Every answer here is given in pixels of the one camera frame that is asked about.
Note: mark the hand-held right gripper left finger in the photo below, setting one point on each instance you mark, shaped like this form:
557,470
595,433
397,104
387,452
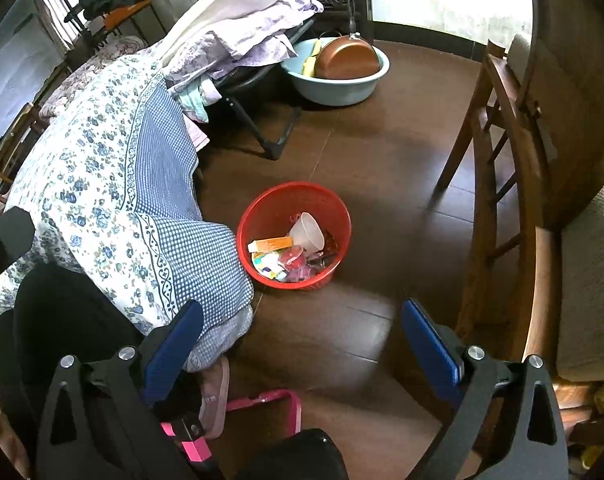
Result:
174,345

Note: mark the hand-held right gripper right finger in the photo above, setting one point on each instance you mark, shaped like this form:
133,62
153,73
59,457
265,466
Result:
429,340

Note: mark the white yellow wrapper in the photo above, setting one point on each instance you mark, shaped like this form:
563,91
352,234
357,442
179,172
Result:
267,265

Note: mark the orange and white box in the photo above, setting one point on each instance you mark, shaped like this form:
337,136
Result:
272,245

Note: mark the white paper cup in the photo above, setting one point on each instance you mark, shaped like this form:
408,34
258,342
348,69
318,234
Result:
309,232

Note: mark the red plastic basket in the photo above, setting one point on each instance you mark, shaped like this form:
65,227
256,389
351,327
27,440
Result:
282,195

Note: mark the pink slipper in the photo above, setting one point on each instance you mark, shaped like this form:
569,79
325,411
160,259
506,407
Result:
214,395

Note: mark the person's black trouser leg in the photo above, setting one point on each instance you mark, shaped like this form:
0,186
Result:
292,455
57,305

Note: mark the wooden slatted chair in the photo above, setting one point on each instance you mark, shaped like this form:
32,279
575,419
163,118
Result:
12,135

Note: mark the blue floral bedsheet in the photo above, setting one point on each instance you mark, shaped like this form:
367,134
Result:
107,185

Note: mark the cream seat cushion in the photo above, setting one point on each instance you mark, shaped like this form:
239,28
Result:
591,285

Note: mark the wooden armchair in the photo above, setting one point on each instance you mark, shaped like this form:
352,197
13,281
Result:
511,160

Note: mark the maroon floral pillow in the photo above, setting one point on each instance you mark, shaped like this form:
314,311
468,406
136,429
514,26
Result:
117,47

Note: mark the black folding chair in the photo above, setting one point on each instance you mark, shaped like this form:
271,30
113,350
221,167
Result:
262,135

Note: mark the green pink striped cloth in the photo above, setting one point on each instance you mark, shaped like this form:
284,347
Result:
197,100

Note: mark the light blue plastic basin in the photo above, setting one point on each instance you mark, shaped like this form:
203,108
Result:
332,90

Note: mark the brown bowl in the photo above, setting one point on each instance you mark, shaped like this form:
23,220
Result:
347,60

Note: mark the yellow sponge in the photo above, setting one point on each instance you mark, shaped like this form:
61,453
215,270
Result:
309,65

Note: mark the purple folded quilt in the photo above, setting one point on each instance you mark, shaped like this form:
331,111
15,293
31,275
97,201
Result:
262,25

